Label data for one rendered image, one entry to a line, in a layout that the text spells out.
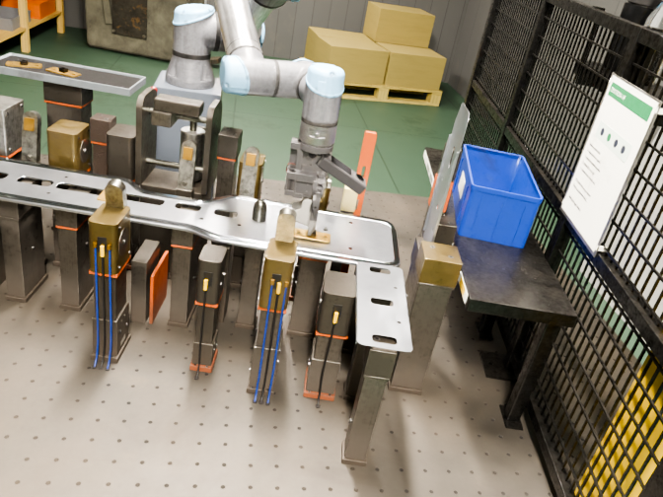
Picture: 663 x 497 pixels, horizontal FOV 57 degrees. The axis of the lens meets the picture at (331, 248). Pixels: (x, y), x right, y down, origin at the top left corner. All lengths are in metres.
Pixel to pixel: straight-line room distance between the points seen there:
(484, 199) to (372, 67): 5.14
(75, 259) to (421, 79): 5.58
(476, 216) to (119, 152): 0.88
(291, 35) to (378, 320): 6.76
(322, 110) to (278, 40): 6.55
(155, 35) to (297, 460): 5.88
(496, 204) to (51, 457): 1.05
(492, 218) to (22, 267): 1.10
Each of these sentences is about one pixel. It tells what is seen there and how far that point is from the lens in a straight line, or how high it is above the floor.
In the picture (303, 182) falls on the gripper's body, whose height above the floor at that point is 1.14.
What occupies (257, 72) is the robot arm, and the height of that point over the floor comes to 1.34.
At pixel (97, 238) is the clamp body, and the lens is 1.27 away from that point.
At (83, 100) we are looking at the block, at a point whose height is 1.10.
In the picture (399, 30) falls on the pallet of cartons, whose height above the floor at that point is 0.66.
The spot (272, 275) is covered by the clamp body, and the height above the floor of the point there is 1.01.
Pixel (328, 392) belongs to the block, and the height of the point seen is 0.72.
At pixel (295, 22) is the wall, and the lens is 7.72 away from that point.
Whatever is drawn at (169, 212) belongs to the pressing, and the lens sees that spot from 1.40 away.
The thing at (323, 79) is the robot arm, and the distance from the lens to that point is 1.20.
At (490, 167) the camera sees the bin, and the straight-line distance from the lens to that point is 1.72.
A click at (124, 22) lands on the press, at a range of 6.87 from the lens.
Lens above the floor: 1.64
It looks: 29 degrees down
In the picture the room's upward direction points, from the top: 11 degrees clockwise
